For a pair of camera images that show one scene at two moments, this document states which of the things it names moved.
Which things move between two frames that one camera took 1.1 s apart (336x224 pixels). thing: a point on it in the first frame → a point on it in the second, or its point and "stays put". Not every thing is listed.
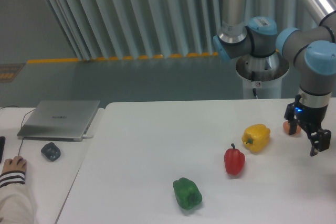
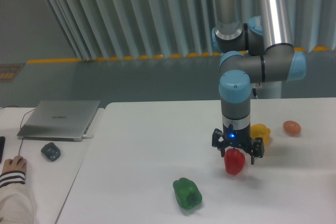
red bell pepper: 234,160 stays put
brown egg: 285,127 stays put
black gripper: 310,117 → 231,138
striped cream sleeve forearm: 17,206 stays put
